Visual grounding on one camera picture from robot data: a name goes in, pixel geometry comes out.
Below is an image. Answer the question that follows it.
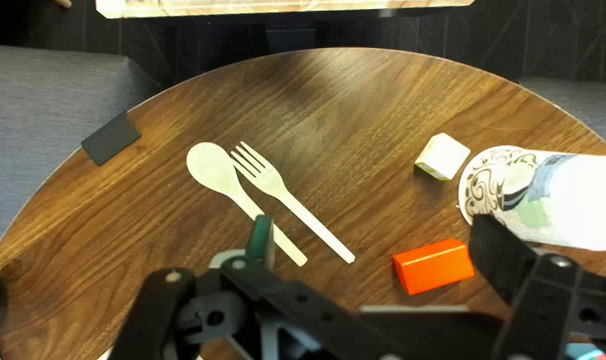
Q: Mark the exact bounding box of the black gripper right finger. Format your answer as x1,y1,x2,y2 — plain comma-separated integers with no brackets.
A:
467,216,606,360

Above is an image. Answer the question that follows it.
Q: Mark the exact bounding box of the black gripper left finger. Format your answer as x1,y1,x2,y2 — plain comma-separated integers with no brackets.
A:
108,257,410,360

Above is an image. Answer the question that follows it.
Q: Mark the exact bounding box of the patterned paper coffee cup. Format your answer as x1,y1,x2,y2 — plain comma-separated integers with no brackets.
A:
457,146,606,252

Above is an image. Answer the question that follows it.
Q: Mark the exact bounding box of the orange rectangular block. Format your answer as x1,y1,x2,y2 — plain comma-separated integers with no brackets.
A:
391,239,473,296

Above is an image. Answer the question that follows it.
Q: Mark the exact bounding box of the small white cube block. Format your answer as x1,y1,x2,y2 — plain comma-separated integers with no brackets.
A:
416,132,469,181

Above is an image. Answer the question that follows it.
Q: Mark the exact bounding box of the white plastic fork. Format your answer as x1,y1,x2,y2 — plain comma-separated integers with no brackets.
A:
229,142,355,265

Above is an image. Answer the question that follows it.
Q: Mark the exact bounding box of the round wooden table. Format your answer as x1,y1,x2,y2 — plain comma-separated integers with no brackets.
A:
0,49,606,360

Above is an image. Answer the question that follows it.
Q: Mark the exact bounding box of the black tape patch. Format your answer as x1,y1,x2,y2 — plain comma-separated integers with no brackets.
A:
79,113,139,167

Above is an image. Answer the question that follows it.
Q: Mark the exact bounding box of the dark grey sofa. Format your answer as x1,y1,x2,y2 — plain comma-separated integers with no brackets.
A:
0,46,161,239

